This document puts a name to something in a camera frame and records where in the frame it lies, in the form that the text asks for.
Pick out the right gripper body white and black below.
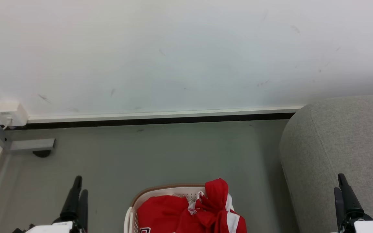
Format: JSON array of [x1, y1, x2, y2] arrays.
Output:
[[331, 212, 373, 233]]

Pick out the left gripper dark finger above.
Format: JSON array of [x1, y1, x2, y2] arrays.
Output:
[[78, 189, 89, 233], [60, 176, 83, 222]]

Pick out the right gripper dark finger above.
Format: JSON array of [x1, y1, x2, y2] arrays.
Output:
[[337, 173, 365, 218], [333, 187, 345, 231]]

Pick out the left gripper body white and black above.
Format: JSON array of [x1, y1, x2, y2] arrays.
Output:
[[25, 217, 81, 233]]

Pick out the red and white jersey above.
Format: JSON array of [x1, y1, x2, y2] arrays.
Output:
[[137, 178, 247, 233]]

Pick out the grey fabric sofa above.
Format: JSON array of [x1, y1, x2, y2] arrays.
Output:
[[279, 94, 373, 233]]

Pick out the white perforated laundry basket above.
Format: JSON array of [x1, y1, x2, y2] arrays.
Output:
[[124, 183, 235, 233]]

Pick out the black baseboard strip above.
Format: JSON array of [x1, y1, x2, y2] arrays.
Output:
[[0, 112, 296, 131]]

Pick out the white baseboard strip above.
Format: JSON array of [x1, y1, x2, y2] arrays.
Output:
[[27, 105, 305, 124]]

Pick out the white wall socket box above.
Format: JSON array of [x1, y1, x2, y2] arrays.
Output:
[[0, 102, 28, 127]]

